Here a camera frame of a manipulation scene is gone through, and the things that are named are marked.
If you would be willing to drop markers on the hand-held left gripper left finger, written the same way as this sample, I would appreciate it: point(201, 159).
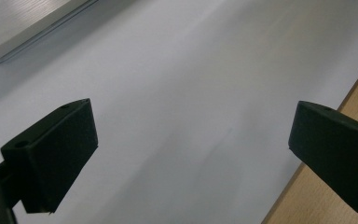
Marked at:
point(51, 158)

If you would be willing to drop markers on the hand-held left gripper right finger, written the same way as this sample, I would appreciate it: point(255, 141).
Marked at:
point(335, 149)

